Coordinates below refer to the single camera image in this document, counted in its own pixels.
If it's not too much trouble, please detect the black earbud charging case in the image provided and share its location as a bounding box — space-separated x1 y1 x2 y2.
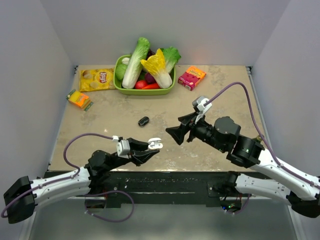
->
137 116 150 127

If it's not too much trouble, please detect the green glass bottle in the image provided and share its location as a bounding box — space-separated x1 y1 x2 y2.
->
253 135 263 143

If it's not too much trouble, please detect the yellow white cabbage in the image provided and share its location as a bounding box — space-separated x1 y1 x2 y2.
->
140 48 173 89

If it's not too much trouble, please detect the green lettuce leaf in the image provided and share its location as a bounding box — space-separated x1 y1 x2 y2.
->
161 46 181 73

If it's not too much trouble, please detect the white earbud charging case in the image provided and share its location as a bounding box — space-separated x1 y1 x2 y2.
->
148 137 163 150

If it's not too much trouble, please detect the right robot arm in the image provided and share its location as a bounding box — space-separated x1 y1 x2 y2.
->
165 113 320 218

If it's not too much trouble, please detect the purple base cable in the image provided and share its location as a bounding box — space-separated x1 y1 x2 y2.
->
84 190 135 223
224 193 252 216

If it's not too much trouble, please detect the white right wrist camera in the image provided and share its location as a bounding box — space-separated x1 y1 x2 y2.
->
192 96 212 124

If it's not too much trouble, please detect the purple onion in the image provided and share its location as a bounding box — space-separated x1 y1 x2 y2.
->
144 72 156 85

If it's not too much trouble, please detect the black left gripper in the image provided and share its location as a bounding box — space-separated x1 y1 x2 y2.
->
105 137 159 171

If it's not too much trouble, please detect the green plastic basket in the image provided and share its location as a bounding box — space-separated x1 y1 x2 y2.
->
113 68 177 96

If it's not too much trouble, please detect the yellow Lays chips bag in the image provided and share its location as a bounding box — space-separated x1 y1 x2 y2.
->
78 68 115 92

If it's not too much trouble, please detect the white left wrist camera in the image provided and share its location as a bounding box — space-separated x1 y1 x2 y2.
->
112 135 131 159

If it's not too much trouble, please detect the orange carrot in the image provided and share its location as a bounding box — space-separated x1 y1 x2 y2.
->
142 83 160 90

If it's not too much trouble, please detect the green white napa cabbage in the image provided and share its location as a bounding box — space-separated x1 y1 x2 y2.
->
122 37 150 89

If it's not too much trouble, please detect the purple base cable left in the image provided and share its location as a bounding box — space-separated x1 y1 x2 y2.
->
84 190 135 223

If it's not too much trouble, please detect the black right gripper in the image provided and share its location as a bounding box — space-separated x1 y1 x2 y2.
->
165 110 227 152

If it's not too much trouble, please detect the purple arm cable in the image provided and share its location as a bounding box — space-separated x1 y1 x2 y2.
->
206 81 320 190
0 132 116 218

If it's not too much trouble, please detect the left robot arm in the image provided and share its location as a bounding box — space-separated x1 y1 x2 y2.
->
0 135 163 224

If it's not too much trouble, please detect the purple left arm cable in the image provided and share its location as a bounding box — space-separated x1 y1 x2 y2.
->
0 132 116 218

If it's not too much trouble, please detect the pink orange snack box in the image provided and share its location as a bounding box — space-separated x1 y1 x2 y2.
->
178 66 207 91

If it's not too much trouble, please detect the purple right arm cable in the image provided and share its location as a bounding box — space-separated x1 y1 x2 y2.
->
206 81 320 190

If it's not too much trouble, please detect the round green vegetable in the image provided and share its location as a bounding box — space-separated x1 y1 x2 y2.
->
115 63 128 81

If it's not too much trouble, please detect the orange yellow sponge pack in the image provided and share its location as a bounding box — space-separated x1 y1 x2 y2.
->
66 89 94 112

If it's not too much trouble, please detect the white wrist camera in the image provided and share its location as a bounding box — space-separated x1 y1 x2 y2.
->
192 96 212 124
112 135 131 159

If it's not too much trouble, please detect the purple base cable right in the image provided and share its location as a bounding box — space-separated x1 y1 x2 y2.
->
224 193 252 216

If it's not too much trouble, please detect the red tomato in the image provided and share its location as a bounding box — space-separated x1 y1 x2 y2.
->
134 80 148 90

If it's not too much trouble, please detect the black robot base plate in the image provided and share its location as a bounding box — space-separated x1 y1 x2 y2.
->
44 170 251 209

